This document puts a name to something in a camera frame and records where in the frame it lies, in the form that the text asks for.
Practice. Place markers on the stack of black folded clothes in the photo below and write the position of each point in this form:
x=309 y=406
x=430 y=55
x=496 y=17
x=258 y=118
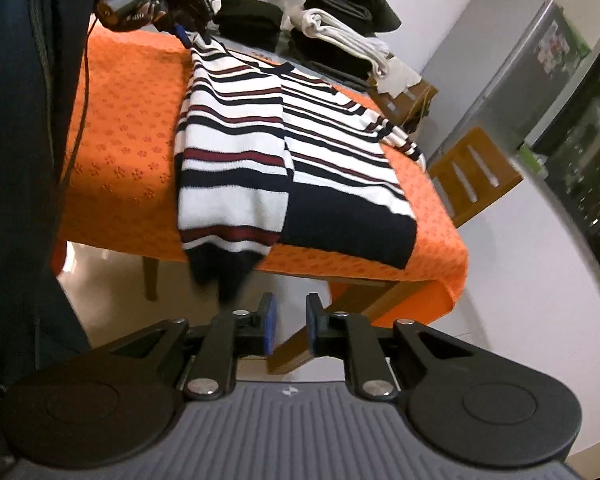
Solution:
x=325 y=55

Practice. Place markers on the green packet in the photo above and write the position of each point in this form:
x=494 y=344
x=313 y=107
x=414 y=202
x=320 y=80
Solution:
x=532 y=157

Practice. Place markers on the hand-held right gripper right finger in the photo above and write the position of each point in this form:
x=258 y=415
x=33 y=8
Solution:
x=312 y=325

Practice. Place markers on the wooden table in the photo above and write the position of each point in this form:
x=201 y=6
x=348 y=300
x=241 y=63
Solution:
x=287 y=360

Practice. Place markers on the cluster of fridge magnets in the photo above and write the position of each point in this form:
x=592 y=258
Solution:
x=555 y=50

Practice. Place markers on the brown cardboard box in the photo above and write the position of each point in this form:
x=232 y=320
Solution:
x=405 y=105

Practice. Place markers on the wooden chair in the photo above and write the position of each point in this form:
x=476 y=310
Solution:
x=480 y=180

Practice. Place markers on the dark glass window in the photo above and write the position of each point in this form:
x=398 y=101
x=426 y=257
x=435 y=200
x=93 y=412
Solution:
x=590 y=150

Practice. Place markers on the silver refrigerator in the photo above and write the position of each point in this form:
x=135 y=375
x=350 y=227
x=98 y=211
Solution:
x=500 y=70

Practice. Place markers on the orange patterned tablecloth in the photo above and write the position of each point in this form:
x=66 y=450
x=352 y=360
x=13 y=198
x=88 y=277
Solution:
x=125 y=125

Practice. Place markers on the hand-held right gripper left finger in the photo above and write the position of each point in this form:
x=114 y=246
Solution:
x=270 y=322

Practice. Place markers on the navy white red striped sweater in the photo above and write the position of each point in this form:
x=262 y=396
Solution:
x=240 y=170

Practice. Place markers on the folded black sweater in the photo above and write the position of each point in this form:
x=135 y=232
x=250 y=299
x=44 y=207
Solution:
x=250 y=20

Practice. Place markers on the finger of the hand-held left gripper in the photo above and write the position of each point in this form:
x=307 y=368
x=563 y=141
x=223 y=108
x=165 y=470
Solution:
x=204 y=37
x=181 y=36

